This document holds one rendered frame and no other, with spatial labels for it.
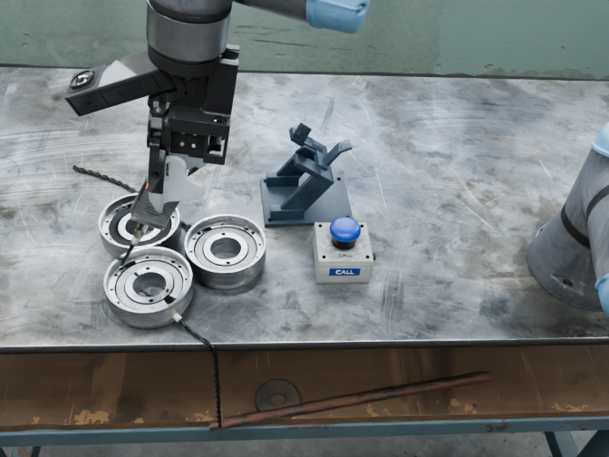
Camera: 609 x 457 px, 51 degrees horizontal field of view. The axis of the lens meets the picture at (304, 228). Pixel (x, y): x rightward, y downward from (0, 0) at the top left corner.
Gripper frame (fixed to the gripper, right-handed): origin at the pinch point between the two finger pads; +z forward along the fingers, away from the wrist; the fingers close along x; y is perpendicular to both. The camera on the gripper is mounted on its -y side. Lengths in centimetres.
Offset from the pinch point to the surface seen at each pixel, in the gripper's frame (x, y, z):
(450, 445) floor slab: 13, 72, 84
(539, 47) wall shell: 163, 129, 55
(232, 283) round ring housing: -4.3, 10.3, 9.8
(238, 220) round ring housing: 5.5, 10.6, 8.5
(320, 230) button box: 2.8, 21.1, 5.9
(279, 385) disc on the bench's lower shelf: -3.5, 20.7, 34.8
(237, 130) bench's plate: 30.3, 10.2, 12.4
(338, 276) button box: -2.6, 23.8, 8.3
